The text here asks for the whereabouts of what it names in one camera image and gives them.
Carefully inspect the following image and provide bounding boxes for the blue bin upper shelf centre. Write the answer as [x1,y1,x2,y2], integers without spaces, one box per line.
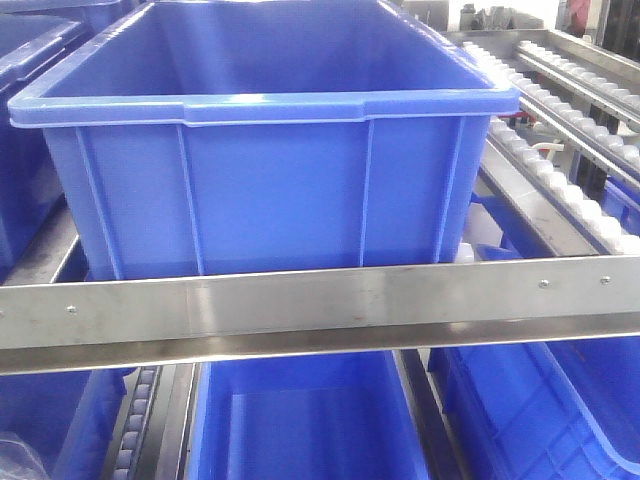
[8,1,519,280]

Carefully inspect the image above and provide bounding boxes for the blue bin shelf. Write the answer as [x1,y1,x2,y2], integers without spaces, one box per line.
[0,0,131,281]
[8,1,519,280]

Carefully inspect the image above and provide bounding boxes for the blue bin upper shelf left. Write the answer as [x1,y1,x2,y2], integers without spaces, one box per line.
[0,0,131,281]

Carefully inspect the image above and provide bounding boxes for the blue bin below centre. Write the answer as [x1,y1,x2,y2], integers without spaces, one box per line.
[185,351,429,479]

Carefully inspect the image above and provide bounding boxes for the blue bin below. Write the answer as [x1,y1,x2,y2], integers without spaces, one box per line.
[1,369,131,479]
[428,337,639,479]
[185,351,429,479]

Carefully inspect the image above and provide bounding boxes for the lower roller track strip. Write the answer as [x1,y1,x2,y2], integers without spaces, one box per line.
[111,366,161,480]

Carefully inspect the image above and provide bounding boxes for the white roller conveyor track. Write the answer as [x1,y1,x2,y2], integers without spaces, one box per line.
[463,42,639,255]

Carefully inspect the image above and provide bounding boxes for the blue bin below right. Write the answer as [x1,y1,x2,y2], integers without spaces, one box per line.
[428,337,639,479]

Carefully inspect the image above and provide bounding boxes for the blue bin below left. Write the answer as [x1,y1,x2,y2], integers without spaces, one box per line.
[1,369,131,479]

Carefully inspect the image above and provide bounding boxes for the steel shelf rack frame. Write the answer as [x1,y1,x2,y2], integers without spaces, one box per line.
[0,24,640,480]

